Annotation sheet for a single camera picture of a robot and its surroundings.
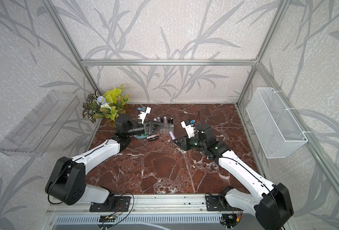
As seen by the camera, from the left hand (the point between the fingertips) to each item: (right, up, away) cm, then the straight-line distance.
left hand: (162, 127), depth 73 cm
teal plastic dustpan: (-18, -9, +26) cm, 33 cm away
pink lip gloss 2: (-1, +3, +26) cm, 27 cm away
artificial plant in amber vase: (-35, +14, +18) cm, 41 cm away
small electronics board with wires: (-26, -45, -3) cm, 52 cm away
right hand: (+7, -7, 0) cm, 9 cm away
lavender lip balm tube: (-5, +3, +26) cm, 27 cm away
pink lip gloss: (-10, -8, +26) cm, 29 cm away
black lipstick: (+1, +2, +28) cm, 28 cm away
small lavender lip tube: (+6, -5, +1) cm, 7 cm away
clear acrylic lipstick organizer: (+2, 0, +29) cm, 29 cm away
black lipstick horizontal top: (-10, -10, +25) cm, 29 cm away
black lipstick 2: (+4, +3, +26) cm, 27 cm away
